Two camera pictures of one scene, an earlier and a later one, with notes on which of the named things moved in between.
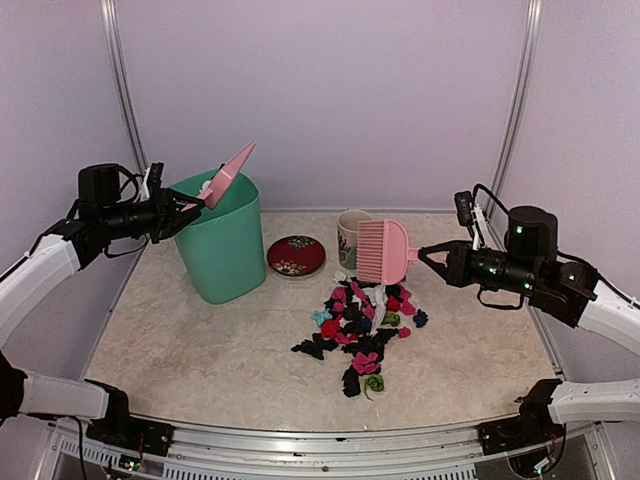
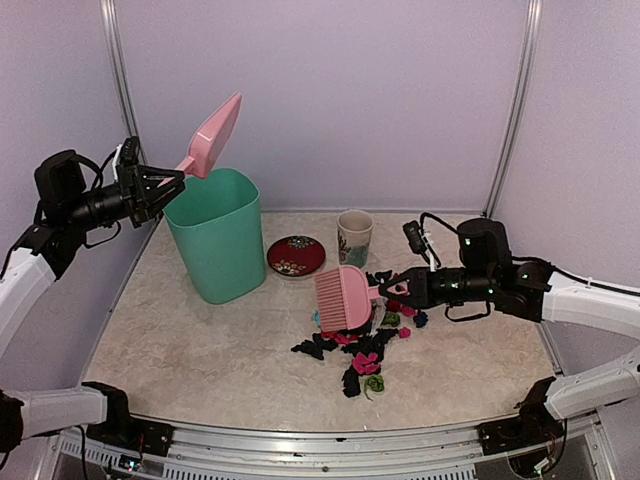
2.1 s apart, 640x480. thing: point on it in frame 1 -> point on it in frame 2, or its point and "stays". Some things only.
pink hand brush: x=383 y=252 -> x=345 y=298
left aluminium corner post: x=109 y=15 stays
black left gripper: x=167 y=212 -> x=149 y=189
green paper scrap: x=375 y=381 stays
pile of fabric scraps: x=359 y=318 stays
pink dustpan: x=224 y=182 -> x=210 y=138
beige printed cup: x=347 y=228 stays
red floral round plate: x=296 y=256 stays
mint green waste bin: x=222 y=253 stays
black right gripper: x=457 y=272 -> x=420 y=291
